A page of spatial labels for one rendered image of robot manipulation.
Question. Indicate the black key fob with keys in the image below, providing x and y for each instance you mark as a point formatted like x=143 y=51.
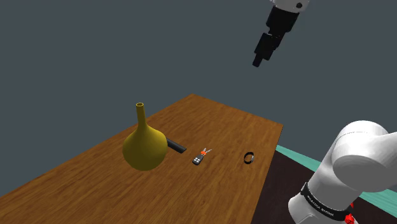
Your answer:
x=198 y=159

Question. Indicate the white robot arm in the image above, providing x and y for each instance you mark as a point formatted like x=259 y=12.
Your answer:
x=356 y=155

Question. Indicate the yellow long-necked vase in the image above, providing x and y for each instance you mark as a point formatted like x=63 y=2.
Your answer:
x=145 y=149

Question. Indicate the black cylinder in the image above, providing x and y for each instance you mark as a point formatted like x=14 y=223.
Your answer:
x=176 y=145

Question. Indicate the brown wooden table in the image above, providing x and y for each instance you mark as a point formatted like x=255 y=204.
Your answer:
x=198 y=124

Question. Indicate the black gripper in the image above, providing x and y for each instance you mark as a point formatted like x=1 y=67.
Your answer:
x=281 y=21

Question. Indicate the black wristband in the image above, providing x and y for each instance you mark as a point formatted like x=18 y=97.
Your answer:
x=248 y=158

